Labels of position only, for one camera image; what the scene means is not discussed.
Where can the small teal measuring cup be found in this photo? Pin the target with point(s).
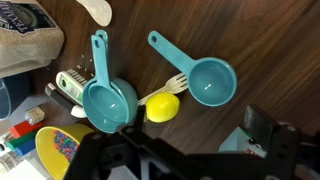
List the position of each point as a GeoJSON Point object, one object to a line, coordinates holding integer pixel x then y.
{"type": "Point", "coordinates": [103, 100]}

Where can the glass jar of rice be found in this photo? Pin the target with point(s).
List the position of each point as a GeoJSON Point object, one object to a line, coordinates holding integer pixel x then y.
{"type": "Point", "coordinates": [30, 46]}

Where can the white plastic fork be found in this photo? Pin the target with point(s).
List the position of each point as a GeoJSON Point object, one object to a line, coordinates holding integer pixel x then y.
{"type": "Point", "coordinates": [173, 85]}

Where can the green block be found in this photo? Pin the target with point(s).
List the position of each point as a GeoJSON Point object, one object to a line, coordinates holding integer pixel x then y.
{"type": "Point", "coordinates": [18, 141]}

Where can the large teal measuring cup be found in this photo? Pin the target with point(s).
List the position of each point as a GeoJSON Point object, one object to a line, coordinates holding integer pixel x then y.
{"type": "Point", "coordinates": [130, 98]}

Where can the teal measuring spoon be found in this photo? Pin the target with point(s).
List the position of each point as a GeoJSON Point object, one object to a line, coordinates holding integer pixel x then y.
{"type": "Point", "coordinates": [210, 83]}

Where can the white plastic spoon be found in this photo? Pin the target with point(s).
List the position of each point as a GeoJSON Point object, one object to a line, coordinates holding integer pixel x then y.
{"type": "Point", "coordinates": [96, 11]}

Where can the patterned paper cup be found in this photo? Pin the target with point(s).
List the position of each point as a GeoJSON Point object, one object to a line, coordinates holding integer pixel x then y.
{"type": "Point", "coordinates": [10, 161]}

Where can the white paper sheet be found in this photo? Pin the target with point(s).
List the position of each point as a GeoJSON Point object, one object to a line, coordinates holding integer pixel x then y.
{"type": "Point", "coordinates": [23, 171]}

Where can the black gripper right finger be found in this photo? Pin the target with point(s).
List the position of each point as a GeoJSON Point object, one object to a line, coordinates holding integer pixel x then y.
{"type": "Point", "coordinates": [283, 156]}

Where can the blue block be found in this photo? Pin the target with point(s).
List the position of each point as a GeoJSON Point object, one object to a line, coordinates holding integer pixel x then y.
{"type": "Point", "coordinates": [25, 147]}

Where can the red block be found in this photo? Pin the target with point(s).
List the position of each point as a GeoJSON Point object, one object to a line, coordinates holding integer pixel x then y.
{"type": "Point", "coordinates": [25, 128]}

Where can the small wooden cube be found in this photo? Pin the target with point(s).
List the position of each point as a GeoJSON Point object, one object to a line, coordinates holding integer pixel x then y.
{"type": "Point", "coordinates": [35, 115]}

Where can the colourful beads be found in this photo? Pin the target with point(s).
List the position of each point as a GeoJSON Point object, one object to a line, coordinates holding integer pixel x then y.
{"type": "Point", "coordinates": [65, 145]}

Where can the white green brush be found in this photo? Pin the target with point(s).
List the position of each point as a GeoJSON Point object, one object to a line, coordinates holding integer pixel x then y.
{"type": "Point", "coordinates": [70, 86]}

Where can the dark blue bowl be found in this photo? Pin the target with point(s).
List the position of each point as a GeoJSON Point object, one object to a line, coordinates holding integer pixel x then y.
{"type": "Point", "coordinates": [15, 93]}

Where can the yellow bowl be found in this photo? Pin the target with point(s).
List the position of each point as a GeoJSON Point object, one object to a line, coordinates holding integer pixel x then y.
{"type": "Point", "coordinates": [46, 150]}

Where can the yellow lemon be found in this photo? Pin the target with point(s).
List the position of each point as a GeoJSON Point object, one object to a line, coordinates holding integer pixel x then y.
{"type": "Point", "coordinates": [162, 106]}

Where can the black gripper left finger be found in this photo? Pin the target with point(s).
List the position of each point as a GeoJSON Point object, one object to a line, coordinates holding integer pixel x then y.
{"type": "Point", "coordinates": [133, 156]}

